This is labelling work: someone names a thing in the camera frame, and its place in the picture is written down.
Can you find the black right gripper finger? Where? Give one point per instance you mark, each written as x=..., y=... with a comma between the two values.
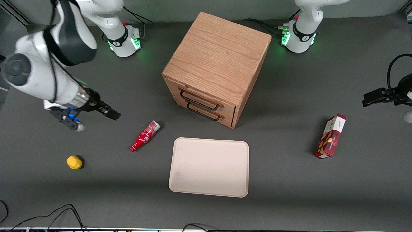
x=107, y=109
x=115, y=115

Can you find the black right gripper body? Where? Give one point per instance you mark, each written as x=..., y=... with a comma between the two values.
x=95, y=103

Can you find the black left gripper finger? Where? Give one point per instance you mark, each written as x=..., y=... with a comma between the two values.
x=376, y=101
x=375, y=93

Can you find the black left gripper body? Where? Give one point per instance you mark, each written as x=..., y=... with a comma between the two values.
x=397, y=94

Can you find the red coke bottle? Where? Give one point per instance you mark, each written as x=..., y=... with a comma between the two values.
x=145, y=136

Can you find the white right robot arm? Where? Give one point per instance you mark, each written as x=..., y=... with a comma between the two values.
x=35, y=74

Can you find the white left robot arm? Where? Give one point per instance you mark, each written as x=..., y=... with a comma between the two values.
x=302, y=32

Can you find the beige plastic tray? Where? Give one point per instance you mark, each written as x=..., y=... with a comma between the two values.
x=209, y=167

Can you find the red snack box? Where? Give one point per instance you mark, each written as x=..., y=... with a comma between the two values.
x=331, y=137

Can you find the yellow lemon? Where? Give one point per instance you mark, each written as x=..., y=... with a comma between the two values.
x=74, y=162

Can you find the wooden drawer cabinet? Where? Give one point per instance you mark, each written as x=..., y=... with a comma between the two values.
x=219, y=58

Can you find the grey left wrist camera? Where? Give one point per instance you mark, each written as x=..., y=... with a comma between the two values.
x=408, y=116

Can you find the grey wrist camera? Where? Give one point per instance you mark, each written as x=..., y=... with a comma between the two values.
x=69, y=120
x=408, y=116

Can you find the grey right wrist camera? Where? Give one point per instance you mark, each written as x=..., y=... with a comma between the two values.
x=69, y=120

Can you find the aluminium frame rail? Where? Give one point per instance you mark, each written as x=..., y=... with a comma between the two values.
x=14, y=13

